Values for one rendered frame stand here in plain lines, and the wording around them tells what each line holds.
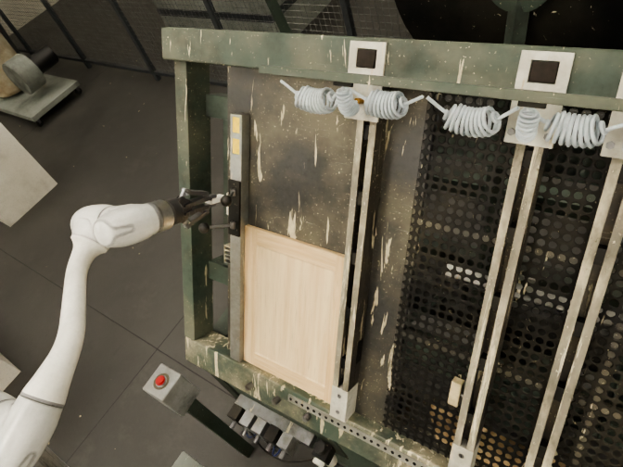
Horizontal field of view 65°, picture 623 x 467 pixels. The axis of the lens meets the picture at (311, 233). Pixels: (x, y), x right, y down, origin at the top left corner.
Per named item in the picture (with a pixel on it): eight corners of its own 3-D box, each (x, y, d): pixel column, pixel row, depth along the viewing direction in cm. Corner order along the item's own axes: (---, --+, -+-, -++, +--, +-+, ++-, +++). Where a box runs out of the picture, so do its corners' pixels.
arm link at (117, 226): (157, 200, 133) (128, 200, 140) (106, 213, 120) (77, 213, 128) (165, 238, 135) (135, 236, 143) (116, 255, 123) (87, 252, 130)
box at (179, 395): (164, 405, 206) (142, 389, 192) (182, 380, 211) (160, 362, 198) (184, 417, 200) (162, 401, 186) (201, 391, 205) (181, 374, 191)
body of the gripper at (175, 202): (156, 197, 142) (180, 191, 149) (158, 224, 145) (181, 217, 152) (173, 203, 138) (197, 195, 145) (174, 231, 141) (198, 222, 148)
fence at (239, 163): (236, 352, 196) (230, 357, 193) (238, 112, 162) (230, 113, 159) (246, 358, 194) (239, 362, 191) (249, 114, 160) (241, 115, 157)
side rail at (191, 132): (203, 325, 214) (184, 335, 205) (197, 59, 174) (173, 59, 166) (213, 330, 211) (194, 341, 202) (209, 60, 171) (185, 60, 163)
